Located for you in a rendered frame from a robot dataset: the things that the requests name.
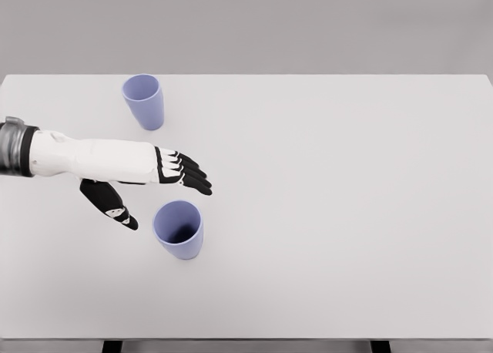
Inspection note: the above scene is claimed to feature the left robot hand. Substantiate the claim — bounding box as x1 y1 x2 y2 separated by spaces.
73 138 213 231

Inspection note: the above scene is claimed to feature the lavender plastic cup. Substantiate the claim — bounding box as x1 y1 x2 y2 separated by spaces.
153 200 204 261
122 73 166 131

